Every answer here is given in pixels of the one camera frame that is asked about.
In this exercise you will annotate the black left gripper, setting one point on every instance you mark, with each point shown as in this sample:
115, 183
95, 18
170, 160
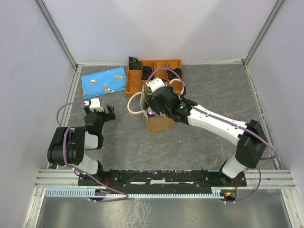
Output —
109, 116

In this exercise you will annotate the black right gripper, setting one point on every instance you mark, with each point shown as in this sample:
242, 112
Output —
153, 104

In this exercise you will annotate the brown canvas bag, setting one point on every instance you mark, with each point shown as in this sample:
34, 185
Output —
161, 123

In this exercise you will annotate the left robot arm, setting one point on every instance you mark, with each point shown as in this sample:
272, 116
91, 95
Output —
67, 147

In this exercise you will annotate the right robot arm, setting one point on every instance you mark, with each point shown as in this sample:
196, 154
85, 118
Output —
249, 138

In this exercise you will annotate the purple soda can front left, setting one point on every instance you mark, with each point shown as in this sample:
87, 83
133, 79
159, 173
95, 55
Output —
151, 113

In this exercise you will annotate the orange compartment tray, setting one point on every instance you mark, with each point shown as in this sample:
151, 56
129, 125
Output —
134, 77

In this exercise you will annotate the blue patterned cloth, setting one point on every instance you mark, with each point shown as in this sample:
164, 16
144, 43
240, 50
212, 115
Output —
105, 82

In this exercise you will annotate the black rolled band left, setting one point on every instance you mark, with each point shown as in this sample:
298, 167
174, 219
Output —
146, 72

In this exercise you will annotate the black rolled band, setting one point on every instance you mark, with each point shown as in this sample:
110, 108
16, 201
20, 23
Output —
146, 72
177, 73

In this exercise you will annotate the black rolled band right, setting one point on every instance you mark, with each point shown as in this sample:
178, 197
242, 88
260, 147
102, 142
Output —
177, 73

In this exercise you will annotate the dark patterned rolled fabric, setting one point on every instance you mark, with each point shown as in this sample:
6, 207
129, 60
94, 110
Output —
134, 63

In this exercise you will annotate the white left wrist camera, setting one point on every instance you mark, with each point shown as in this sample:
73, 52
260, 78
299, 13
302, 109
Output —
95, 105

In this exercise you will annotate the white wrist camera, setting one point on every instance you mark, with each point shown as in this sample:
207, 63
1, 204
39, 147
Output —
95, 105
155, 84

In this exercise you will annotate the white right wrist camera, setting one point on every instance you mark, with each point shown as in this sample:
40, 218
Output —
155, 84

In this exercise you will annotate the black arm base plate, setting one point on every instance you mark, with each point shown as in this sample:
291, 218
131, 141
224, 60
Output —
167, 182

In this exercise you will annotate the light blue cable duct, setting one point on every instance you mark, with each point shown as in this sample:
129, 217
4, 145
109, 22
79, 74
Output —
92, 193

